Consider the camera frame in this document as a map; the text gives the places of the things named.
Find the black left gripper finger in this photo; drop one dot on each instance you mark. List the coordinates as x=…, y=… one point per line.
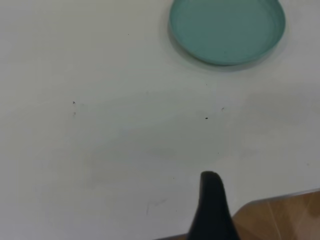
x=212, y=212

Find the green round plate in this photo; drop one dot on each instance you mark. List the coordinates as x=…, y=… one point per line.
x=225, y=30

